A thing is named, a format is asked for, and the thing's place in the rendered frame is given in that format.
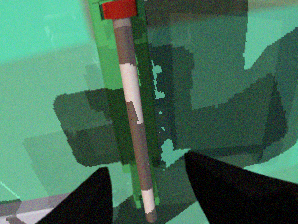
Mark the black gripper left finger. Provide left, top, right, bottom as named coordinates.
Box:
left=35, top=166, right=113, bottom=224

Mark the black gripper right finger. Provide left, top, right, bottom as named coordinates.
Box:
left=185, top=152, right=298, bottom=224

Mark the grey pin with red cap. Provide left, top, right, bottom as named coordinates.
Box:
left=102, top=0, right=157, bottom=223

